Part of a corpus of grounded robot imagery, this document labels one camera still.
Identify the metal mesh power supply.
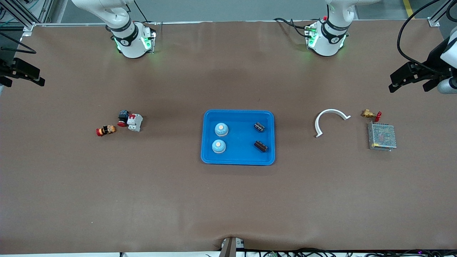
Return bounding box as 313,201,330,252
367,121,397,152

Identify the red and orange push button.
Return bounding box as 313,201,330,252
96,125,117,137

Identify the white circuit breaker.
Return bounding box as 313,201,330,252
127,113,144,132

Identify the blue plastic tray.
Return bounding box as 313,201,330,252
200,109,276,166

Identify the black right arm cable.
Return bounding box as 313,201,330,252
0,32,37,55

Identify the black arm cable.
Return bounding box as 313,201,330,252
397,0,457,74
0,32,37,55

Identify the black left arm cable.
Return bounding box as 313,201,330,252
397,0,457,74

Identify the aluminium frame post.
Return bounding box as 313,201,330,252
428,0,457,27
0,0,54,36

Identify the brass valve with red handle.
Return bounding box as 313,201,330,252
361,109,382,122

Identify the white curved bracket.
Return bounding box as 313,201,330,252
315,109,351,138

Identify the black right base cable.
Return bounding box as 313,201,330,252
133,0,157,25

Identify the black base cable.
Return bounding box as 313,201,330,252
273,17,315,38
133,0,157,25

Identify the black left base cable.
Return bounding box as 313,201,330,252
273,17,315,38

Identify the silver table edge rail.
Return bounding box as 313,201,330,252
34,21,323,27

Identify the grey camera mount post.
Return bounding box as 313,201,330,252
219,236,245,257

